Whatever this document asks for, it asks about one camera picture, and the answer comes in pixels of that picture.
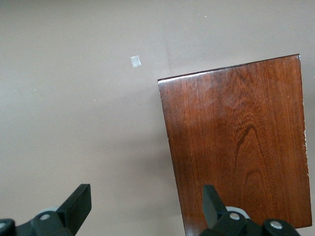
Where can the brown paper table cover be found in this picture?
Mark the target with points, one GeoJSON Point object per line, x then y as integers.
{"type": "Point", "coordinates": [73, 110]}

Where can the dark brown wooden cabinet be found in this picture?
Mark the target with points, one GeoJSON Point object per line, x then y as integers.
{"type": "Point", "coordinates": [233, 147]}

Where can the small clear tape piece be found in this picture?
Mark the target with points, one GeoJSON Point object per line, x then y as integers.
{"type": "Point", "coordinates": [135, 61]}

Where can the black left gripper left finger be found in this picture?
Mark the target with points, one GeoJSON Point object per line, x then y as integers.
{"type": "Point", "coordinates": [77, 206]}

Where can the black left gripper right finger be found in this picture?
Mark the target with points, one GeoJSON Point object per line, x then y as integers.
{"type": "Point", "coordinates": [211, 206]}

